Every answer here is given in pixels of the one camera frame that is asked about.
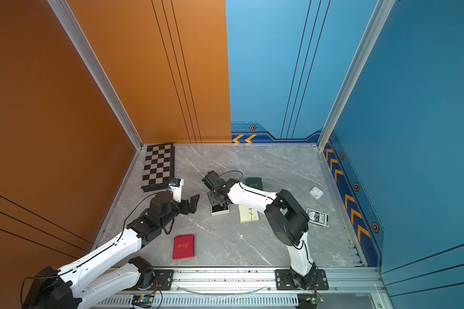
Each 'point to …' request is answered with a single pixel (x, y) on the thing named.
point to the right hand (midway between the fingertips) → (217, 196)
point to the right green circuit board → (309, 300)
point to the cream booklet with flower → (247, 214)
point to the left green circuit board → (142, 300)
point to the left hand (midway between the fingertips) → (191, 191)
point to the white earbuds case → (316, 192)
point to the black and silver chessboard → (159, 167)
